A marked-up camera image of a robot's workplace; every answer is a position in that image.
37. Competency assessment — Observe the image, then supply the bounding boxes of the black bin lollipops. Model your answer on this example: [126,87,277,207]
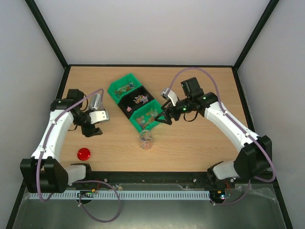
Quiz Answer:
[118,86,154,119]

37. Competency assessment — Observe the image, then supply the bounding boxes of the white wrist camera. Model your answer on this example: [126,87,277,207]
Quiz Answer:
[89,110,110,125]
[161,88,179,106]

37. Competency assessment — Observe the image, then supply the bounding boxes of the red jar lid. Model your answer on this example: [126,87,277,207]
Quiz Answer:
[77,148,91,161]

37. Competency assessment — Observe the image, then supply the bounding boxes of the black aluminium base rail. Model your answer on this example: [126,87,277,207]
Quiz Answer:
[23,170,277,190]

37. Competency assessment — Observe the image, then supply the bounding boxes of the metal candy scoop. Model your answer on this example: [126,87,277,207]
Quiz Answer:
[88,93,103,111]

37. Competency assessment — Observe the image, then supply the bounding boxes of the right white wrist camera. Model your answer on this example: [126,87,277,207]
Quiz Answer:
[161,88,179,106]

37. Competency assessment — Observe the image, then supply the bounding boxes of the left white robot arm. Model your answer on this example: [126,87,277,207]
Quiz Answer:
[20,88,110,198]

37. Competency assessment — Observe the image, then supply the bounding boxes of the clear glass jar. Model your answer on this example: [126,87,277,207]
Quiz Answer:
[139,130,153,150]

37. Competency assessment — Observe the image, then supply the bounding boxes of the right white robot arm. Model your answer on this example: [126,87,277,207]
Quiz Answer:
[155,77,272,187]

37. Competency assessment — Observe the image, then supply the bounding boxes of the green bin wrapped candies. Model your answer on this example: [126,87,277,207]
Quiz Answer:
[107,73,142,104]

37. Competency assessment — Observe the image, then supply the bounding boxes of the green bin star candies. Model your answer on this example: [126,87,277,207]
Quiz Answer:
[130,99,162,133]

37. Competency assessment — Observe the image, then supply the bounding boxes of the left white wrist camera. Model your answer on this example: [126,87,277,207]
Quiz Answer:
[89,110,110,125]

